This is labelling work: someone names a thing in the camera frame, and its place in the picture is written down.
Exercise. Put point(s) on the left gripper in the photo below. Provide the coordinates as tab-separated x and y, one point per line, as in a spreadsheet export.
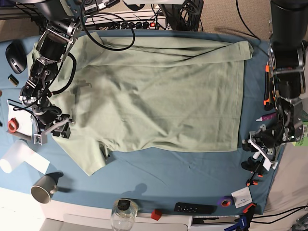
264	142

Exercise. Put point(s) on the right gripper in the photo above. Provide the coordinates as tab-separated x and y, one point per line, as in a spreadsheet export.
52	119

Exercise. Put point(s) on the light green T-shirt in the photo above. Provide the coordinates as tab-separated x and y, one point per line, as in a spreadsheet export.
176	94

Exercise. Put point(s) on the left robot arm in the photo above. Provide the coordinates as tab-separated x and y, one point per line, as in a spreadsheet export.
285	80

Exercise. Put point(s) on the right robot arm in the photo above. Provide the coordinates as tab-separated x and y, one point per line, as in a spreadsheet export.
63	26

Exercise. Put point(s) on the black orange bar clamp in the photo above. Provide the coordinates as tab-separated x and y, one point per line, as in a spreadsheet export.
255	167

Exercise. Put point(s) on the white notepad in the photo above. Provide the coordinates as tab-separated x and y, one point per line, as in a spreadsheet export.
24	119

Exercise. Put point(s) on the purple glue tube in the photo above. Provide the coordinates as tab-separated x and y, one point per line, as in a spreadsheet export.
266	117

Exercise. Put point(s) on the orange black utility knife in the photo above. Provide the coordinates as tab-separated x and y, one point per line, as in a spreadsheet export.
269	98

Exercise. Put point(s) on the white paper card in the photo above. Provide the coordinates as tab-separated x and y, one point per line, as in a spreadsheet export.
242	197

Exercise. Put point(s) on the red tape roll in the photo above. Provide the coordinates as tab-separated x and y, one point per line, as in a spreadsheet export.
12	125

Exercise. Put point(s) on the green cardboard box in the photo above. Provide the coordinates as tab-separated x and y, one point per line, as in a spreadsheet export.
303	142

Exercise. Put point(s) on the purple tape roll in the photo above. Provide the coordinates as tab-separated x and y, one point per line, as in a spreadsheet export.
225	201

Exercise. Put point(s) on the grey ceramic mug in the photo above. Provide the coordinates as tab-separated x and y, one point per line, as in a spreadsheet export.
44	189

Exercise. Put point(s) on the blue orange spring clamp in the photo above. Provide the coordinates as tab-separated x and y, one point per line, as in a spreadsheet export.
243	222

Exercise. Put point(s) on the small silver black lighter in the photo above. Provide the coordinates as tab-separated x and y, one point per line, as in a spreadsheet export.
13	80

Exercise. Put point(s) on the black remote control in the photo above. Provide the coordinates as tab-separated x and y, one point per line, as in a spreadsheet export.
195	208

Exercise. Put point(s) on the black computer mouse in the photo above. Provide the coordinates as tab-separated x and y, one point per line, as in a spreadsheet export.
16	56

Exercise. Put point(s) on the clear glass jar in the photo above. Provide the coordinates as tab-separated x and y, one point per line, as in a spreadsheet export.
123	214

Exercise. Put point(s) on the red cube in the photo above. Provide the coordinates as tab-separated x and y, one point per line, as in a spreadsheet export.
156	214

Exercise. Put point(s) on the black power strip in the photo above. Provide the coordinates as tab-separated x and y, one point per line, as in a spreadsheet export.
117	25

